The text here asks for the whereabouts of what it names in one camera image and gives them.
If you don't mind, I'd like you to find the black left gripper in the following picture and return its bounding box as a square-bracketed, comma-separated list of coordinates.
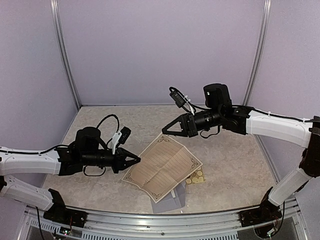
[82, 147, 141, 174]

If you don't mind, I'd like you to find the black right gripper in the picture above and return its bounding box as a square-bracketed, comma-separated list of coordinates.
[162, 106, 223, 137]

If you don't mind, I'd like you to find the grey envelope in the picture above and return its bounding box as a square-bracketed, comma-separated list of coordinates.
[151, 181, 186, 214]

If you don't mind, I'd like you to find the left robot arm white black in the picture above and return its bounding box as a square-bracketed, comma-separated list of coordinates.
[0, 126, 141, 223]

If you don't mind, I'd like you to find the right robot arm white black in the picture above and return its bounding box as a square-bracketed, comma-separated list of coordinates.
[162, 83, 320, 222]

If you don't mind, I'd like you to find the brown sticker sheet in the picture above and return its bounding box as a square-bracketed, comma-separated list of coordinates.
[185, 167, 205, 185]

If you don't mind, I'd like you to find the black right camera cable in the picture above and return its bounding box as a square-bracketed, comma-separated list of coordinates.
[168, 86, 208, 113]

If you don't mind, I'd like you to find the black camera cable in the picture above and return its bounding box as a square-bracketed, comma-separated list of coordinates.
[168, 86, 208, 113]
[83, 114, 120, 177]

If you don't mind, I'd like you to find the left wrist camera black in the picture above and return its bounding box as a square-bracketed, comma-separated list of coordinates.
[118, 126, 132, 145]

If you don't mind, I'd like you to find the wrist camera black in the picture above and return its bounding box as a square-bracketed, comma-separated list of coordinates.
[169, 90, 186, 108]
[118, 126, 132, 145]

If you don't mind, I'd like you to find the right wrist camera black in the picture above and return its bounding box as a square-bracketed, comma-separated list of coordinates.
[169, 90, 186, 108]

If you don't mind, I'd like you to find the black left camera cable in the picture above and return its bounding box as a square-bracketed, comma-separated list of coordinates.
[83, 114, 120, 177]

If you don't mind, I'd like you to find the front aluminium rail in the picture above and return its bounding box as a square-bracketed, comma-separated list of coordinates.
[17, 199, 309, 240]

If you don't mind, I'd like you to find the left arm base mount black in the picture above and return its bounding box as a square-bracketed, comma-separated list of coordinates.
[43, 188, 88, 228]

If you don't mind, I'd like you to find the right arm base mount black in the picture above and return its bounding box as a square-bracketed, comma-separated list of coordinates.
[239, 187, 283, 227]

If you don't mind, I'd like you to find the right aluminium frame post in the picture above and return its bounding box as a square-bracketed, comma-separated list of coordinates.
[240, 0, 272, 111]

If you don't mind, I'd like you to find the aluminium frame post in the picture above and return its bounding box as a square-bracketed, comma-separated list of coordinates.
[240, 0, 272, 111]
[50, 0, 82, 111]

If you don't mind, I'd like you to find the left aluminium frame post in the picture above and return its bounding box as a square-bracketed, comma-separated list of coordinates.
[50, 0, 82, 111]

